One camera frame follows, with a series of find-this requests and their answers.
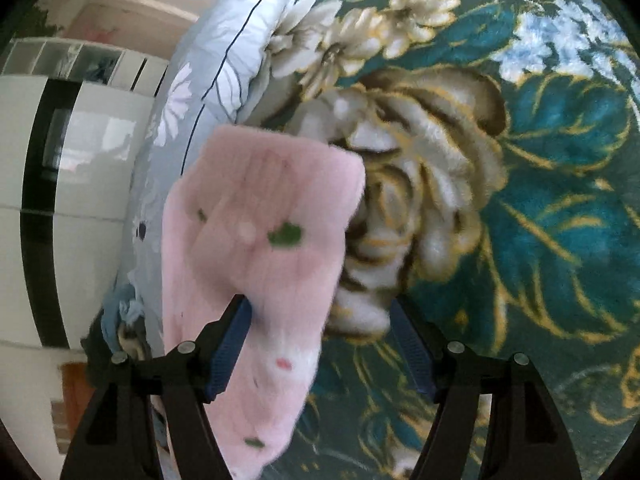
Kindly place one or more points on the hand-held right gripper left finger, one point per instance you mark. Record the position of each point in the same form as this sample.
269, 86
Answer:
229, 349

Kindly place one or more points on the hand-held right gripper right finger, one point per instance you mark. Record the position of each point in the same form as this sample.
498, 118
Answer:
413, 349

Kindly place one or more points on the pink fleece garment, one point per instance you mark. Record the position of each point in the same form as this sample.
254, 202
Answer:
260, 240

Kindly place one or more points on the green floral blanket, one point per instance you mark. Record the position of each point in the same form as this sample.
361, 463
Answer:
475, 185

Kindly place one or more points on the white glossy wardrobe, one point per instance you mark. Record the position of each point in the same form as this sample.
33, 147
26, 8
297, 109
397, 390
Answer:
65, 200

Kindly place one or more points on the light blue floral pillow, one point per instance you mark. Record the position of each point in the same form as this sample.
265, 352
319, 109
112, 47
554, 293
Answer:
200, 75

